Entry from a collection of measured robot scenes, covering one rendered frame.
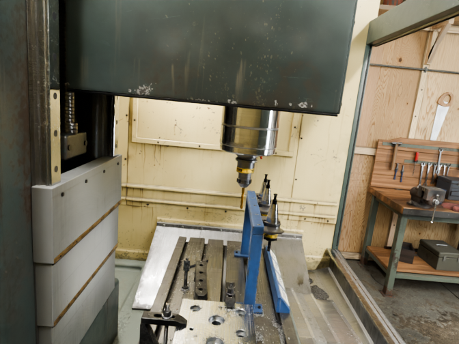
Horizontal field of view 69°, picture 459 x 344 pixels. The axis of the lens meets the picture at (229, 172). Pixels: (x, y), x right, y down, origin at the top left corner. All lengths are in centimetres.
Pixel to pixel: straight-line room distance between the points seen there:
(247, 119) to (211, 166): 115
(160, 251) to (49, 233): 119
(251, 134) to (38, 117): 48
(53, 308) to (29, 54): 57
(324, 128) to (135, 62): 138
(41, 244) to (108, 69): 42
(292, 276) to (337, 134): 84
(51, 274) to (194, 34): 64
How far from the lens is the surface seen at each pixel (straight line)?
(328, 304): 185
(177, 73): 82
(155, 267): 192
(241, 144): 86
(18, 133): 79
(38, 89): 82
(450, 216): 348
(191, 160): 198
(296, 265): 200
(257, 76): 81
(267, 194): 142
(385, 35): 187
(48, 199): 83
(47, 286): 92
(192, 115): 195
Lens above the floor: 163
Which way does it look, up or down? 12 degrees down
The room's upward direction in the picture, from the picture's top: 5 degrees clockwise
